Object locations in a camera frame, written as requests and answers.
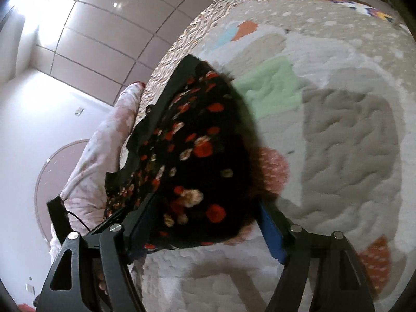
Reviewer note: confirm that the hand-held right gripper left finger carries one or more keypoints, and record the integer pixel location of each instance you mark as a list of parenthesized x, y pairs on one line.
[(139, 230)]

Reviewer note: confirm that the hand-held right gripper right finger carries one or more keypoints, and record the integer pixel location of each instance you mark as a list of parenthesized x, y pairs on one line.
[(271, 230)]

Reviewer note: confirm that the black floral dress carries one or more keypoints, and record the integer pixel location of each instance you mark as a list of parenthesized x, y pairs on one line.
[(201, 156)]

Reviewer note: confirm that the round grey headboard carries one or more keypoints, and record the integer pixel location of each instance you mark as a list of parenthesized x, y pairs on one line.
[(48, 175)]

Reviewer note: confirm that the pink quilt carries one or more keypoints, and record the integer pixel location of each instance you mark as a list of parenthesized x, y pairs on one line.
[(107, 143)]

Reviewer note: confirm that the beige patchwork rug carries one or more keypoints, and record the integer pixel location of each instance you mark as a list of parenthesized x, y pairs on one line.
[(341, 136)]

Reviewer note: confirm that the pale panelled wardrobe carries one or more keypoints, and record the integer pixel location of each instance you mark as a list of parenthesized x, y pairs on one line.
[(113, 39)]

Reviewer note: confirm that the colourful patterned mat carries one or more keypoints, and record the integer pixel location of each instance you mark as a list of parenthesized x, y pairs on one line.
[(373, 11)]

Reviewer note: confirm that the white light switch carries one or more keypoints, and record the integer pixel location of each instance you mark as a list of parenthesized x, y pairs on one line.
[(78, 111)]

